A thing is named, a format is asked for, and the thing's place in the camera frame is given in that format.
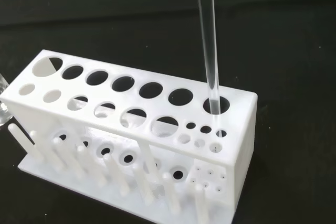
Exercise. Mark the black bench cloth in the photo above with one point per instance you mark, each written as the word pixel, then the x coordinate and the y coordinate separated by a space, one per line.
pixel 78 11

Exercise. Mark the white test tube rack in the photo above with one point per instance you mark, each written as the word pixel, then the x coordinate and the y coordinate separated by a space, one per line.
pixel 241 142

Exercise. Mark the small clear glass beaker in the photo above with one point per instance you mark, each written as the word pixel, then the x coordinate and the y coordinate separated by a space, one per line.
pixel 4 113

